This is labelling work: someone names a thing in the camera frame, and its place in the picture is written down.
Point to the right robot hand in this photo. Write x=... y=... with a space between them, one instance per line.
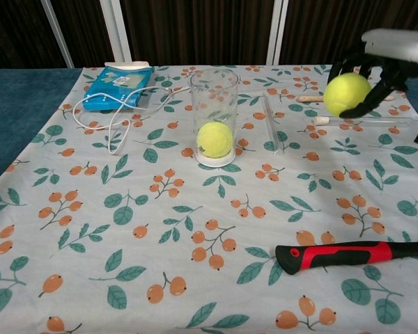
x=393 y=48

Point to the yellow tennis ball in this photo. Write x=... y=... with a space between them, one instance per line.
x=346 y=92
x=214 y=139

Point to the clear plastic ball tube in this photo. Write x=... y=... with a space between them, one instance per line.
x=212 y=87

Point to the glass test tube with cork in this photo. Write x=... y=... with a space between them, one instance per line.
x=376 y=121

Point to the wooden drumstick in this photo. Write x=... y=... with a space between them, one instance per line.
x=310 y=99

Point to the clear acrylic bar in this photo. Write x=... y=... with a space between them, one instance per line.
x=271 y=125

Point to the white flat object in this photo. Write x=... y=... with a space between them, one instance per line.
x=125 y=65

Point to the blue cardboard box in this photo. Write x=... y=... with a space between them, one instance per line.
x=125 y=83

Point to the floral print tablecloth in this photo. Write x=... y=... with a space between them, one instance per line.
x=125 y=243

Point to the white frame post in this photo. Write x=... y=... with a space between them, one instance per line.
x=277 y=31
x=115 y=31
x=57 y=35

